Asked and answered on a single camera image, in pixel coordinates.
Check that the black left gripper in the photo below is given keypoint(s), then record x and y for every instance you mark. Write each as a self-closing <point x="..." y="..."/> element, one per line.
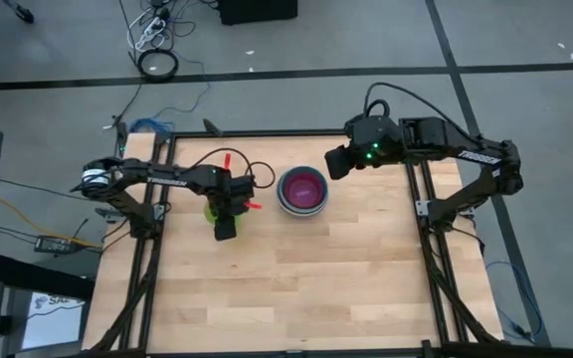
<point x="225" y="230"/>

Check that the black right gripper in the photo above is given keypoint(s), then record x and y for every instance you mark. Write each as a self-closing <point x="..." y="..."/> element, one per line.
<point x="338" y="163"/>

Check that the green plastic bowl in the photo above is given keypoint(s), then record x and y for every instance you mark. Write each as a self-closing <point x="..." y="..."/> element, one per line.
<point x="210" y="214"/>

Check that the purple plastic bowl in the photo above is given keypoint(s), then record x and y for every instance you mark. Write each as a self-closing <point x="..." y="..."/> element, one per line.
<point x="302" y="191"/>

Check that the grey plastic bowl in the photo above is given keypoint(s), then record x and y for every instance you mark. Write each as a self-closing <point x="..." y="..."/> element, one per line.
<point x="301" y="216"/>

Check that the blue plastic bowl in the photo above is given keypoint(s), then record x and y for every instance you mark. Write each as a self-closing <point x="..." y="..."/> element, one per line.
<point x="280" y="191"/>

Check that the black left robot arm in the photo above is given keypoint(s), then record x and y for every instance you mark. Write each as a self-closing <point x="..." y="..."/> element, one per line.
<point x="167" y="180"/>

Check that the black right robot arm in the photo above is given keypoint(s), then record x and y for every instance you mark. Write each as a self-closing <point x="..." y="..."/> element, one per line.
<point x="485" y="156"/>

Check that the black low shelf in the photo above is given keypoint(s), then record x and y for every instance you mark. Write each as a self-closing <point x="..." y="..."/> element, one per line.
<point x="33" y="272"/>

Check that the black device with green light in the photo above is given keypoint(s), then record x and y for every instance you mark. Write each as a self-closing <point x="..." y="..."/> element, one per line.
<point x="121" y="136"/>

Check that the black power adapter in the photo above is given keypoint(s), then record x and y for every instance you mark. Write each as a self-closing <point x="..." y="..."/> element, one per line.
<point x="55" y="244"/>

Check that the black box on floor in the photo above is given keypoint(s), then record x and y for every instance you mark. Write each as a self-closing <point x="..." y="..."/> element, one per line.
<point x="257" y="11"/>

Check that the white printed sign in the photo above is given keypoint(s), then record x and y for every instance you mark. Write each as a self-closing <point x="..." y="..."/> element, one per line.
<point x="53" y="323"/>

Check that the white power strip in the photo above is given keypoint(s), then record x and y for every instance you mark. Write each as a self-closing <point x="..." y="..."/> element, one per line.
<point x="151" y="25"/>

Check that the black stand leg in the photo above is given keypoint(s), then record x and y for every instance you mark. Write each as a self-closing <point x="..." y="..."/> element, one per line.
<point x="20" y="12"/>

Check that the black aluminium table frame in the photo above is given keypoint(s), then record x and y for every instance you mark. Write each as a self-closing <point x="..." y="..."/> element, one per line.
<point x="291" y="133"/>

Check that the grey metal frame bracket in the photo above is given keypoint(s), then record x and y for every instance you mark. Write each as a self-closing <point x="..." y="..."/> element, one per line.
<point x="422" y="208"/>
<point x="110" y="213"/>

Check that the black clamp mount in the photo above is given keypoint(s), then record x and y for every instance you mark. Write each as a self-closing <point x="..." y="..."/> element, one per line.
<point x="213" y="127"/>

